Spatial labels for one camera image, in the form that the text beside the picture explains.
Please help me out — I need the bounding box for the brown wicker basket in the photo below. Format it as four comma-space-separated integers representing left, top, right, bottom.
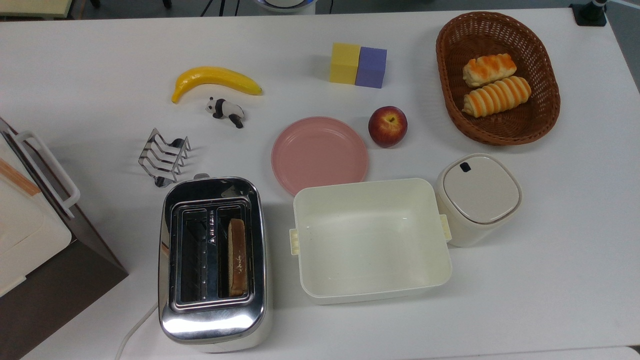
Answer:
435, 11, 561, 147

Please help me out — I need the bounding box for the purple foam cube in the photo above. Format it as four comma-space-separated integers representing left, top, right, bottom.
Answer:
355, 46, 388, 89

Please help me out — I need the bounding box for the brown toast slice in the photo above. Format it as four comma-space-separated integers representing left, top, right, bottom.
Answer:
227, 218, 247, 297

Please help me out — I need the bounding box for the red apple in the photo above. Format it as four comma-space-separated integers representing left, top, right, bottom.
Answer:
368, 105, 408, 149

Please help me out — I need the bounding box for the yellow banana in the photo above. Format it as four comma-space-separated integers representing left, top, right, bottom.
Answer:
171, 66, 264, 104

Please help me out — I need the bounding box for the pink round plate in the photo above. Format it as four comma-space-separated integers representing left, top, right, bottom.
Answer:
271, 116, 370, 197

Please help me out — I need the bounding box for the dark brown stand box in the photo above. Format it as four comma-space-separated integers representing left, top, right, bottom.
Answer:
0, 117, 129, 360

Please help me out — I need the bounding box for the white lidded bin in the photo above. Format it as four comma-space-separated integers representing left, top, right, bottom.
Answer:
435, 153, 523, 248

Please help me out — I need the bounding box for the black white panda figurine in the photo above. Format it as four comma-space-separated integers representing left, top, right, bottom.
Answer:
206, 97, 246, 129

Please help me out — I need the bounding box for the white rectangular plastic tub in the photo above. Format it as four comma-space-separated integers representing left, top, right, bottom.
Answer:
289, 177, 453, 306

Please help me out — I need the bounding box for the chrome two-slot toaster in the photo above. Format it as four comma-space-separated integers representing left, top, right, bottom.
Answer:
158, 173, 273, 354

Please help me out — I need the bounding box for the pale yellow side table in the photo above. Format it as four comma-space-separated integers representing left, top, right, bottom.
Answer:
0, 0, 76, 20

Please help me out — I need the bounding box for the metal wire toast rack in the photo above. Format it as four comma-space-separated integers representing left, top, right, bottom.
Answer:
138, 128, 192, 189

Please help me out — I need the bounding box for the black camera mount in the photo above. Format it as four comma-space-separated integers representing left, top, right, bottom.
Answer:
570, 0, 609, 27

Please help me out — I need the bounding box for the short striped bread roll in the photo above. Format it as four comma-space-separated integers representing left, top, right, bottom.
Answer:
462, 53, 518, 88

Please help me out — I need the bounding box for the long striped bread roll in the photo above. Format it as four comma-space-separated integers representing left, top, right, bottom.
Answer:
461, 75, 532, 119

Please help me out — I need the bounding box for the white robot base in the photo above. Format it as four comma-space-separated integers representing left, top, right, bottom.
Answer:
254, 0, 318, 14

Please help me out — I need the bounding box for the white oven with handle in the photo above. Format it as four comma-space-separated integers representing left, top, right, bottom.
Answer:
0, 125, 81, 298

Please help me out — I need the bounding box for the yellow foam cube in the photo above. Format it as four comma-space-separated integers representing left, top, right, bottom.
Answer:
329, 42, 362, 85

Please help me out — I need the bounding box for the white toaster power cable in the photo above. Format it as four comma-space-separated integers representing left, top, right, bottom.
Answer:
114, 303, 160, 360

